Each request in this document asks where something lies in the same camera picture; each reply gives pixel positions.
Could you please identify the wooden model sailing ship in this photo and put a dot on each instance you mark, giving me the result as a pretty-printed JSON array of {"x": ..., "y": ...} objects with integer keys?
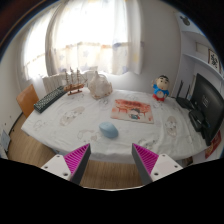
[{"x": 74, "y": 87}]

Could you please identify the black router with antennas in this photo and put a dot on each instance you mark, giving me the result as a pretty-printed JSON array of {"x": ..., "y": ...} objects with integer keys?
[{"x": 184, "y": 101}]

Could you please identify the red paper packet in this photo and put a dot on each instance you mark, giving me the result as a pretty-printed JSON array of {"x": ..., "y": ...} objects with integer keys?
[{"x": 213, "y": 145}]

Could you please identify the large white conch shell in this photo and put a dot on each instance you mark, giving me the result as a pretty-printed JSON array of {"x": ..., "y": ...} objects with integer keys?
[{"x": 99, "y": 87}]

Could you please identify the black monitor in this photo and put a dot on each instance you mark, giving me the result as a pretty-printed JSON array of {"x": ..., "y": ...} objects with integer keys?
[{"x": 210, "y": 103}]

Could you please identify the white radiator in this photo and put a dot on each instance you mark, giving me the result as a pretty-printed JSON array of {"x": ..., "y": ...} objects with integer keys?
[{"x": 51, "y": 82}]

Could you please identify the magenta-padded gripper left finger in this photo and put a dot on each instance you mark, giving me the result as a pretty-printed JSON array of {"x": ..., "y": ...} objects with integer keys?
[{"x": 59, "y": 165}]

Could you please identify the dark keyboard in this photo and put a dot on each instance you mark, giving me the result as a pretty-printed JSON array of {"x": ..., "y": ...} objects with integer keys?
[{"x": 49, "y": 99}]

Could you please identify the cartoon boy figurine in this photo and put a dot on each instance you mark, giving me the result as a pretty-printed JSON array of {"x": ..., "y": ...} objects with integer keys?
[{"x": 160, "y": 88}]

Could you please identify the white sheer star curtain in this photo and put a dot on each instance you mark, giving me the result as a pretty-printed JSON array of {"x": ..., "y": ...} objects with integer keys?
[{"x": 90, "y": 33}]

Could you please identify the white shelf unit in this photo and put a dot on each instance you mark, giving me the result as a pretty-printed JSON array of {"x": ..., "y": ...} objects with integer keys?
[{"x": 190, "y": 50}]

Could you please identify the red printed mouse pad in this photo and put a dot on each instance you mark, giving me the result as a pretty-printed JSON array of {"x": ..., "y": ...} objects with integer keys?
[{"x": 133, "y": 110}]

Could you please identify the light blue computer mouse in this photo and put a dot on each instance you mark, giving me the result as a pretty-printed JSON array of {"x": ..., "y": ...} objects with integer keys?
[{"x": 108, "y": 130}]

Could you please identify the white printed tablecloth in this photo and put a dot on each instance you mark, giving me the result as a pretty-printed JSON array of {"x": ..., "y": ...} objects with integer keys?
[{"x": 66, "y": 130}]

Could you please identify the orange wooden chair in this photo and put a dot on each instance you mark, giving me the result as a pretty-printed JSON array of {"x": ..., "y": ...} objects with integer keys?
[{"x": 26, "y": 100}]

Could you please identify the black box under monitor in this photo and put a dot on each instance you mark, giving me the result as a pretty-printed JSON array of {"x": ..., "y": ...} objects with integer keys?
[{"x": 196, "y": 119}]

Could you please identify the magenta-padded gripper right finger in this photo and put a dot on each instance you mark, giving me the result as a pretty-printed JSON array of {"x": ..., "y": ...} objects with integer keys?
[{"x": 163, "y": 165}]

